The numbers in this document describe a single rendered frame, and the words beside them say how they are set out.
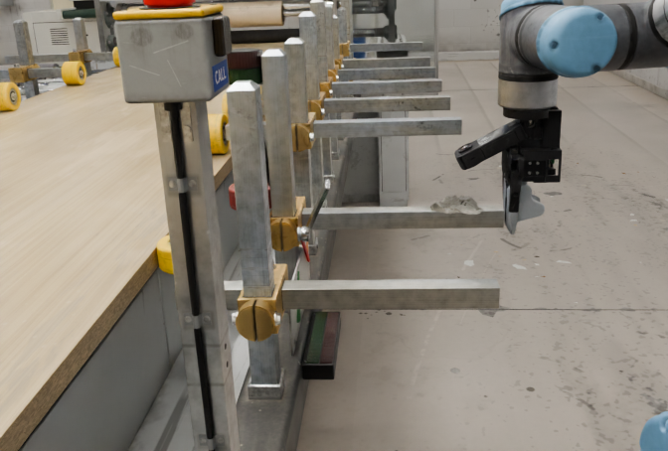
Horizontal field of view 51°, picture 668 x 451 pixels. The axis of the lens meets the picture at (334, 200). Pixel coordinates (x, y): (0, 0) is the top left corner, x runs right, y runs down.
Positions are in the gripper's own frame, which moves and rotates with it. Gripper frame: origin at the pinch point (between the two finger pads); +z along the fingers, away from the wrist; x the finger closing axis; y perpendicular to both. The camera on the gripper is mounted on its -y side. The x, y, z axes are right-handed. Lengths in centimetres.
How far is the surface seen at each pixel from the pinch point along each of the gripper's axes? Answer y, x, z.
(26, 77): -143, 124, -10
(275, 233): -37.6, -8.6, -2.4
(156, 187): -60, 2, -7
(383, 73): -21, 98, -12
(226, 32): -32, -56, -37
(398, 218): -18.2, -1.6, -2.3
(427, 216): -13.3, -1.6, -2.6
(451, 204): -9.4, -0.6, -4.3
